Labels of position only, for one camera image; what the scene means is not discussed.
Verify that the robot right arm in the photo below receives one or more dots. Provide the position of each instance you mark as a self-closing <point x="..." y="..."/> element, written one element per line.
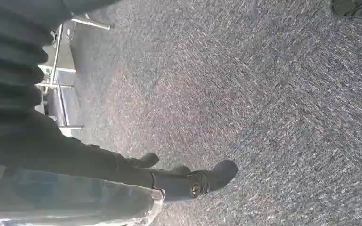
<point x="9" y="62"/>

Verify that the stainless steel table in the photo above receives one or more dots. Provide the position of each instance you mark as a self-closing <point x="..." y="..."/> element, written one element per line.
<point x="90" y="24"/>

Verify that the dark floor stand base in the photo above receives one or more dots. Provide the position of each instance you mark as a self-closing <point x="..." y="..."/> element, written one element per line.
<point x="343" y="7"/>

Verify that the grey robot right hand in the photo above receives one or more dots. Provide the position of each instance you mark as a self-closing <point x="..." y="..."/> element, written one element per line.
<point x="59" y="162"/>

